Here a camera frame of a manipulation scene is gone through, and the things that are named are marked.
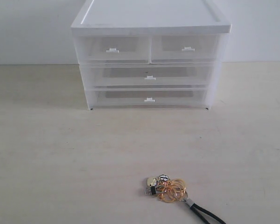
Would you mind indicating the gold keychain with black strap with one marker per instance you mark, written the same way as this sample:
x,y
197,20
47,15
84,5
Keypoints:
x,y
169,190

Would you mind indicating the white plastic drawer cabinet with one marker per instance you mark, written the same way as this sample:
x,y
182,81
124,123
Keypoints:
x,y
151,18

